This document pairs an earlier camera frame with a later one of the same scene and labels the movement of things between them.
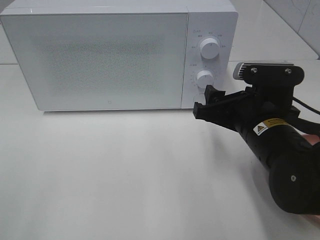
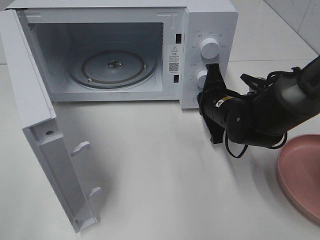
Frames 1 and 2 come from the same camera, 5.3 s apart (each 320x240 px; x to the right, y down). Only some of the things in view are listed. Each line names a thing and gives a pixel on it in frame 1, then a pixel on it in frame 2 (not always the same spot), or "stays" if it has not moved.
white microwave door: (101, 61) -> (41, 127)
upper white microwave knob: (209, 48) stays
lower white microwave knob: (204, 78) stays
